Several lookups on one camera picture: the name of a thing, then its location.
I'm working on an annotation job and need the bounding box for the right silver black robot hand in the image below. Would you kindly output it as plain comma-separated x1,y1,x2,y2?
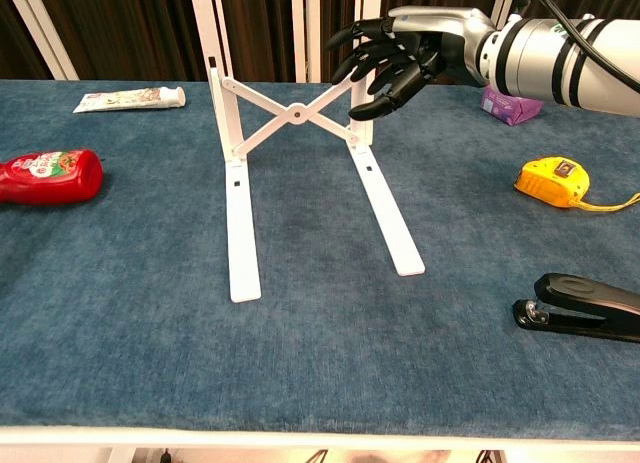
325,5,495,122

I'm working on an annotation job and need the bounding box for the white folding laptop stand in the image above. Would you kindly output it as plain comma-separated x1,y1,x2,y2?
188,0,426,304

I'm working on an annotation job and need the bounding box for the purple tissue pack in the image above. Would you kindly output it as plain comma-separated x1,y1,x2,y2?
480,85,545,128

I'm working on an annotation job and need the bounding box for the yellow tape measure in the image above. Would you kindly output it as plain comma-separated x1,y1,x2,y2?
513,156,640,213

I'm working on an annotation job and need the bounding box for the black stapler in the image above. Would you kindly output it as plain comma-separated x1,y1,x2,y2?
511,272,640,344

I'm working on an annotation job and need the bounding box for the dark brown curtain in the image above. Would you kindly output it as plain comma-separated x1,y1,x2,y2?
0,0,640,87

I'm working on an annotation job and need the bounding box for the white toothpaste tube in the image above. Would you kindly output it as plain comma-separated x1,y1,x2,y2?
72,86,187,114

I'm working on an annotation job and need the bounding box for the blue table cloth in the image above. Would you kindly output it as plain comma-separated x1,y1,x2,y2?
0,79,640,442

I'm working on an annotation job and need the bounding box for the red ketchup bottle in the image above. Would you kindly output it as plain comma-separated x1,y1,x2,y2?
0,148,105,205

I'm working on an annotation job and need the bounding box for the white slanted frame post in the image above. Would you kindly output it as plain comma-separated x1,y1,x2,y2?
4,0,80,82
491,0,519,30

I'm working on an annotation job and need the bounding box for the white upright frame post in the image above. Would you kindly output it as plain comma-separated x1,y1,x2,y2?
289,0,321,83

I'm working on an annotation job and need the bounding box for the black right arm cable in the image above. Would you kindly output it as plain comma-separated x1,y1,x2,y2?
517,0,640,97

